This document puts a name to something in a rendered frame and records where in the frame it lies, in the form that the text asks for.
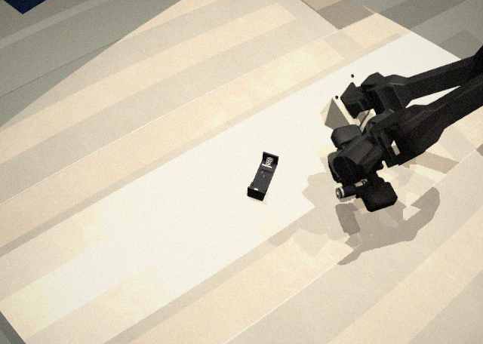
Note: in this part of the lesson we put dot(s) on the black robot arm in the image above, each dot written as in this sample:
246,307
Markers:
414,129

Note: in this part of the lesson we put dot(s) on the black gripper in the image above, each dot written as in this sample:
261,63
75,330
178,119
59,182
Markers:
376,193

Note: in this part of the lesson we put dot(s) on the black cylindrical battery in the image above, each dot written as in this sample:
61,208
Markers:
346,191

